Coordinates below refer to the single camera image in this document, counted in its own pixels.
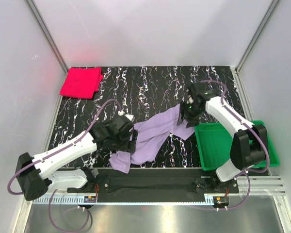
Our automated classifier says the connector board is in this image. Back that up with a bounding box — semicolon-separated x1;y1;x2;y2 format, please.
215;197;229;204
83;195;97;203

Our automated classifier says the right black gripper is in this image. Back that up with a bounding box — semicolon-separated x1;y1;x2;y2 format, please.
177;101;203;129

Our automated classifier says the black marbled table mat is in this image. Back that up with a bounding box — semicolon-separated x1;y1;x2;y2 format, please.
44;66;253;169

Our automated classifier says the left connector board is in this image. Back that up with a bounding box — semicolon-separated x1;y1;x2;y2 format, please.
83;195;97;203

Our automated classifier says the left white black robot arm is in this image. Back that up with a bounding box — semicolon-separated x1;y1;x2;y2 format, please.
16;114;138;201

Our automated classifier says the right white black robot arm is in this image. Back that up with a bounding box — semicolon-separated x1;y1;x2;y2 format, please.
177;81;270;193

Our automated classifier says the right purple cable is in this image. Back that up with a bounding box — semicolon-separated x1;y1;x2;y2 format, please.
201;80;270;211

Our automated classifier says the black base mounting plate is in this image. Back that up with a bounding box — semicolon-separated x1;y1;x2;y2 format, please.
67;168;239;200

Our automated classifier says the white slotted cable duct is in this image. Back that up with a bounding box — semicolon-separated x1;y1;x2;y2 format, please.
33;194;229;206

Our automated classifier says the right connector board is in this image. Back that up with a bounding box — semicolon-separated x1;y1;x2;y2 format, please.
215;197;229;204

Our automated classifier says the lavender t shirt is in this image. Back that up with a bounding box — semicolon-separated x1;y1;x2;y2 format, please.
109;104;194;174

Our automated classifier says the folded pink t shirt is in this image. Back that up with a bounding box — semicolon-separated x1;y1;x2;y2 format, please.
60;67;103;99

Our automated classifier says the green plastic tray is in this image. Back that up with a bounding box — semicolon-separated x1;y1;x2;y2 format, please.
194;119;281;172

